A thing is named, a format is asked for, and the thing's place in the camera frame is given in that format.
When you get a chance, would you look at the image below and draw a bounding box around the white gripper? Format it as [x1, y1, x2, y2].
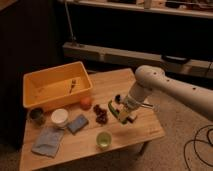
[118, 96, 140, 124]

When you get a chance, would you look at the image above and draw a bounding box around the green pepper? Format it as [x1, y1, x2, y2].
[108, 100, 119, 120]

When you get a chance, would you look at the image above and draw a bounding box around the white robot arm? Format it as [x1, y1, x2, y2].
[118, 65, 213, 122]

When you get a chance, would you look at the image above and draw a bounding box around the green plastic cup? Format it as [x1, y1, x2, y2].
[96, 132, 111, 149]

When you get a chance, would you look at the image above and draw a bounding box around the dark metal cup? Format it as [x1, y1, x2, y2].
[29, 108, 45, 126]

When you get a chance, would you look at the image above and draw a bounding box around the dark grape bunch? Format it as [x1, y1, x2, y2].
[93, 105, 108, 125]

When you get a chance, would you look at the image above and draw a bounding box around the red tomato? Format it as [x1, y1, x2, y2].
[80, 97, 92, 110]

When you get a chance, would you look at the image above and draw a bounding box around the wooden table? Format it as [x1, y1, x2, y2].
[19, 69, 165, 171]

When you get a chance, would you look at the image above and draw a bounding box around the blue sponge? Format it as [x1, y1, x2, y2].
[68, 115, 89, 134]

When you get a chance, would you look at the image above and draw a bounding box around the small fork in bin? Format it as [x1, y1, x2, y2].
[69, 79, 76, 93]

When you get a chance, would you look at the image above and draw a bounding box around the white bowl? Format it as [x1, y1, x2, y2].
[51, 108, 68, 128]

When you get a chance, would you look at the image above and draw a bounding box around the blue folded cloth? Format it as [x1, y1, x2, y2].
[31, 127, 64, 158]

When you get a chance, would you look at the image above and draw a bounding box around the yellow plastic bin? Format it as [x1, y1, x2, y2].
[23, 61, 93, 111]

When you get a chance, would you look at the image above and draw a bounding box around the metal shelf rail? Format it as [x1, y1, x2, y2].
[63, 42, 213, 79]

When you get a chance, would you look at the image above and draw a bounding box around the black floor cable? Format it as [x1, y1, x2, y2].
[183, 124, 213, 171]

